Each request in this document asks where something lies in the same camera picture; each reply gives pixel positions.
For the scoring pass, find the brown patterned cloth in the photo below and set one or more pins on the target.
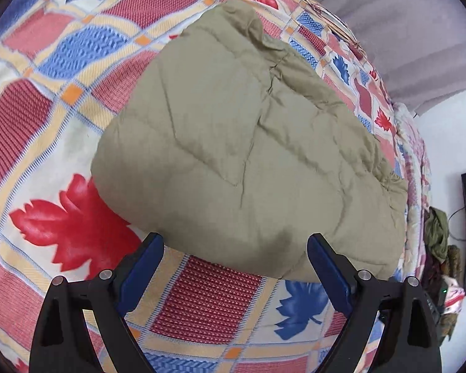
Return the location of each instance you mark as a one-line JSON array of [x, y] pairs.
[[454, 260]]

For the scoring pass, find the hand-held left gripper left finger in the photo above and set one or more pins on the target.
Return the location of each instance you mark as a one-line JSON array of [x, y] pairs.
[[139, 276]]

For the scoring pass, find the olive green garment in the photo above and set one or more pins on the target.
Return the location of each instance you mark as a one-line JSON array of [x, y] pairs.
[[437, 233]]

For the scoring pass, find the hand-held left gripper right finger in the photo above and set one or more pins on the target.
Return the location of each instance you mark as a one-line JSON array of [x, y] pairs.
[[330, 276]]

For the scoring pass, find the pink floral quilt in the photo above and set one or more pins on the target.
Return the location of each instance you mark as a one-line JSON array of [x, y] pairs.
[[414, 163]]

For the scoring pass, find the khaki padded jacket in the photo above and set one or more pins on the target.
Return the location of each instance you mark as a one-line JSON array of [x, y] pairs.
[[237, 143]]

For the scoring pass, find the leaf print checked blanket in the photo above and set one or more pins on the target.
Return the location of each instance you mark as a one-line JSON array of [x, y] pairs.
[[42, 124]]

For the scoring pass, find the wide grey curtain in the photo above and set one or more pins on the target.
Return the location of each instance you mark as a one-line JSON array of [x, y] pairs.
[[404, 27]]

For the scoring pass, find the white red dotted cloth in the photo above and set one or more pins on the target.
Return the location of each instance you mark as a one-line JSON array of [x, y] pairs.
[[455, 295]]

